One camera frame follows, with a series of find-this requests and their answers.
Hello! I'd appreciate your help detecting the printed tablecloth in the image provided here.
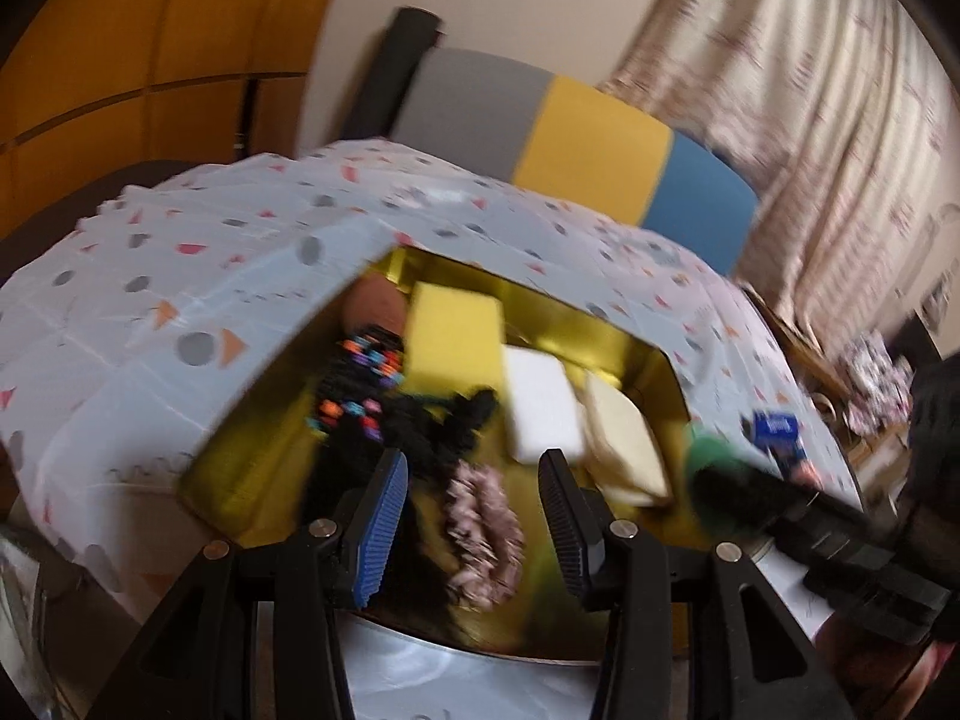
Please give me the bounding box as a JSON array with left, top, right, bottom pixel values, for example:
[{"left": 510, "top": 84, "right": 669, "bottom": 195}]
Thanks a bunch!
[{"left": 0, "top": 136, "right": 865, "bottom": 720}]

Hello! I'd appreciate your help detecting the blue tissue pack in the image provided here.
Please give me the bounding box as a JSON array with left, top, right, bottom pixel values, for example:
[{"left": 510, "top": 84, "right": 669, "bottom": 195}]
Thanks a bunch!
[{"left": 742, "top": 409, "right": 809, "bottom": 467}]

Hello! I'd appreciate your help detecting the black fluffy wig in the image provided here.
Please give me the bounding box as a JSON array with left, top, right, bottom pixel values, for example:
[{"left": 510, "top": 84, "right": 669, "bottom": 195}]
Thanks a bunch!
[{"left": 311, "top": 386, "right": 501, "bottom": 616}]

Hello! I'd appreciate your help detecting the white sponge block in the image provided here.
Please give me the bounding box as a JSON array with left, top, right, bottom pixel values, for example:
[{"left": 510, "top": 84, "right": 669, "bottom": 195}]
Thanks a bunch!
[{"left": 501, "top": 345, "right": 588, "bottom": 464}]

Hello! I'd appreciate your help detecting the pile of clothes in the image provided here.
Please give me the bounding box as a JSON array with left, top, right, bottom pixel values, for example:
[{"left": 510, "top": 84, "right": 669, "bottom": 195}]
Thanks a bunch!
[{"left": 838, "top": 331, "right": 914, "bottom": 432}]

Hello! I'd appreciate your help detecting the grey yellow blue chair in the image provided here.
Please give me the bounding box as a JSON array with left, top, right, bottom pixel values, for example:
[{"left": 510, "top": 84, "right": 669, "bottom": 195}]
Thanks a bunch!
[{"left": 352, "top": 6, "right": 760, "bottom": 276}]

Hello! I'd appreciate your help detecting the pink knitted scrunchie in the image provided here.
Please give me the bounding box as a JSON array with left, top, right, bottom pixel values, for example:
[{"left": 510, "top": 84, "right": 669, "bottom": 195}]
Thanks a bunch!
[{"left": 441, "top": 461, "right": 527, "bottom": 614}]

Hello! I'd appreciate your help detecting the cream sponge block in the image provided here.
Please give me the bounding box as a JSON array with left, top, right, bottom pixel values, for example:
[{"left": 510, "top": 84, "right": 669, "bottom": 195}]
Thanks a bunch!
[{"left": 583, "top": 371, "right": 674, "bottom": 509}]

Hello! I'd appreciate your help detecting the peach round sponge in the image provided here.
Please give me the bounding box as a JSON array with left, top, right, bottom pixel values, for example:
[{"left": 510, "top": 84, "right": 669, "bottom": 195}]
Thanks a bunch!
[{"left": 341, "top": 274, "right": 411, "bottom": 332}]

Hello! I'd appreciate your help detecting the black multicolour beaded scrunchie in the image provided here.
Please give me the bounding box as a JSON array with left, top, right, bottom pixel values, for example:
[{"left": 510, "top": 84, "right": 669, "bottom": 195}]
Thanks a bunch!
[{"left": 307, "top": 322, "right": 411, "bottom": 445}]

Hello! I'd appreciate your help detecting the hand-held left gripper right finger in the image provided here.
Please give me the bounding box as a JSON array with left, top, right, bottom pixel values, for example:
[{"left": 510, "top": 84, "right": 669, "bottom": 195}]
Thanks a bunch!
[{"left": 538, "top": 448, "right": 852, "bottom": 720}]

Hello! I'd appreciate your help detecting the green makeup sponge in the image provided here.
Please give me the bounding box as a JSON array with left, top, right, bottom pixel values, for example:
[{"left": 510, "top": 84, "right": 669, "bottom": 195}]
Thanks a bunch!
[{"left": 684, "top": 424, "right": 760, "bottom": 482}]

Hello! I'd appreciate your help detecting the gold tray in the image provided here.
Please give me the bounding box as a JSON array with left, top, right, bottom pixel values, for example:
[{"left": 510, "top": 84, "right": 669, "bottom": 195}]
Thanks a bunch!
[{"left": 176, "top": 244, "right": 752, "bottom": 666}]

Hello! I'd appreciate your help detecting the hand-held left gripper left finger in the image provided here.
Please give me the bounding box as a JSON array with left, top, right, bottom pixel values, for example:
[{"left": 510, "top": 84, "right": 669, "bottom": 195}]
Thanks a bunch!
[{"left": 90, "top": 446, "right": 411, "bottom": 720}]

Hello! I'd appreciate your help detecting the patterned beige curtain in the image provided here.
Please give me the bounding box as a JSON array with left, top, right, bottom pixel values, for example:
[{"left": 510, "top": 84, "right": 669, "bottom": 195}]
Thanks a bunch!
[{"left": 606, "top": 0, "right": 960, "bottom": 342}]

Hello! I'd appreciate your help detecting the orange wooden wardrobe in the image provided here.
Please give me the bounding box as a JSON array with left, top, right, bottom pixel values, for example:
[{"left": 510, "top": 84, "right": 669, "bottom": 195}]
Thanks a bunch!
[{"left": 0, "top": 0, "right": 355, "bottom": 235}]

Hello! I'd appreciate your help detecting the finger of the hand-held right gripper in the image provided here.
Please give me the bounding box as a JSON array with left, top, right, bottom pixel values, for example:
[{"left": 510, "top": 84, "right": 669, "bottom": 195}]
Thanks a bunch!
[{"left": 688, "top": 461, "right": 867, "bottom": 550}]

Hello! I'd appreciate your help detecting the yellow sponge block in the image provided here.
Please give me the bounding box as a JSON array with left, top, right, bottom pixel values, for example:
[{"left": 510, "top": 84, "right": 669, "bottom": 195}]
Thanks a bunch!
[{"left": 405, "top": 281, "right": 506, "bottom": 400}]

